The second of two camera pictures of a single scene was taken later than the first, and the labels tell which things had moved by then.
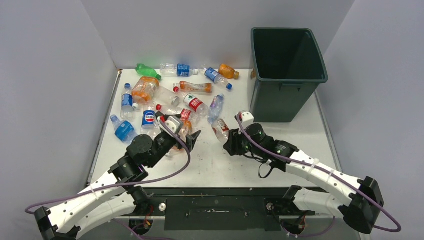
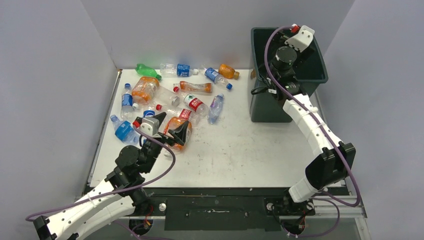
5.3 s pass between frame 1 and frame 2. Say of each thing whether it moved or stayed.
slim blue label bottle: stayed
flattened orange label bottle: stayed
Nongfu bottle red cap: stayed
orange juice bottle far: stayed
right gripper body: moved
